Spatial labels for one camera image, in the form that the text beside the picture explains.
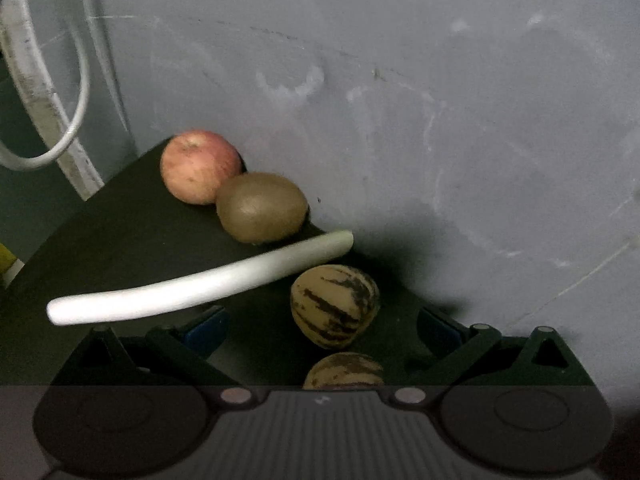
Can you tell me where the white plastic tube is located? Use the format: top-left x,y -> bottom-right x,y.
46,230 -> 355,327

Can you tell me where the white hose on wall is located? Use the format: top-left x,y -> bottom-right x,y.
0,0 -> 105,202

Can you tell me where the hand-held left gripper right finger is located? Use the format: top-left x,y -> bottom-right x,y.
389,306 -> 597,408

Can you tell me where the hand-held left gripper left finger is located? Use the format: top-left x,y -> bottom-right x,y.
51,305 -> 254,409

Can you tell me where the red apple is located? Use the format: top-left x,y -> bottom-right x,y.
160,130 -> 244,206

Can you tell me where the brown kiwi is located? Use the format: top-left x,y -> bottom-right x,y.
216,172 -> 310,245

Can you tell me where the striped pepino melon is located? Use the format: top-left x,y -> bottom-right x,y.
290,264 -> 381,351
303,352 -> 386,391

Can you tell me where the white flexible hose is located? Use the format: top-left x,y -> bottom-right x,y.
0,0 -> 92,171

